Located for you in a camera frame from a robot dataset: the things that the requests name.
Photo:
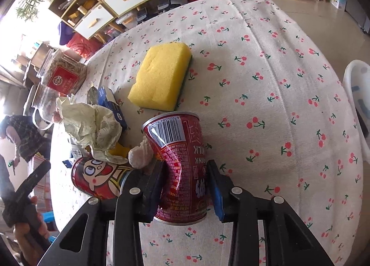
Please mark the person's left hand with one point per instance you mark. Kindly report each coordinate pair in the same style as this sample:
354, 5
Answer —
26, 242

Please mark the clear glass pitcher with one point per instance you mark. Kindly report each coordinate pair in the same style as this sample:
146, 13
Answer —
43, 106

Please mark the white tissue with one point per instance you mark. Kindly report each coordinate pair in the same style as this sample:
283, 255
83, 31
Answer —
140, 154

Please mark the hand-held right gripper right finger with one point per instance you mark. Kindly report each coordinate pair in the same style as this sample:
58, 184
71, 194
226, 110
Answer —
218, 205

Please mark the yellow sponge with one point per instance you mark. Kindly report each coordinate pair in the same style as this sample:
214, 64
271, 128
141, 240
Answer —
159, 78

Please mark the purple cloth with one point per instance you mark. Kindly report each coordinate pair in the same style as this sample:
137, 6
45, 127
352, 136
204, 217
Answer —
65, 34

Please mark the clear plastic storage boxes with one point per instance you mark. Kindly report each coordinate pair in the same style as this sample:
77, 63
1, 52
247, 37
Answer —
150, 11

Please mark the blue carton box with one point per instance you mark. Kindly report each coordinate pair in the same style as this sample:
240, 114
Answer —
114, 108

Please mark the white plastic bucket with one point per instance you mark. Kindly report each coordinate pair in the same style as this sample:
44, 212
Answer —
351, 80

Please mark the cherry print tablecloth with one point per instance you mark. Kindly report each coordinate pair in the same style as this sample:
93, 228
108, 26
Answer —
260, 51

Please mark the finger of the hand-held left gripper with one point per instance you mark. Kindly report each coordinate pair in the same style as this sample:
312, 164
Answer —
34, 179

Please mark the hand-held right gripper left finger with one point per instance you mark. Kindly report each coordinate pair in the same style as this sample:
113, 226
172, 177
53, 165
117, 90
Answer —
151, 196

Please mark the glass jar with red label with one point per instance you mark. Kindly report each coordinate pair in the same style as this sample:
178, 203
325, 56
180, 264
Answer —
66, 78

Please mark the red bag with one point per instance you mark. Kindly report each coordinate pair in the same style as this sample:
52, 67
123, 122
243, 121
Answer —
82, 46

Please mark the red cartoon face can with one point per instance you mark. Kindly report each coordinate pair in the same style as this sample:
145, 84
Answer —
95, 173

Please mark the pale paper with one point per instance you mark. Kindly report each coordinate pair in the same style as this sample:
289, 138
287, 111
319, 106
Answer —
86, 121

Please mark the dented red drink can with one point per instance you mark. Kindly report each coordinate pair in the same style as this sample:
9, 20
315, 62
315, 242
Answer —
185, 150

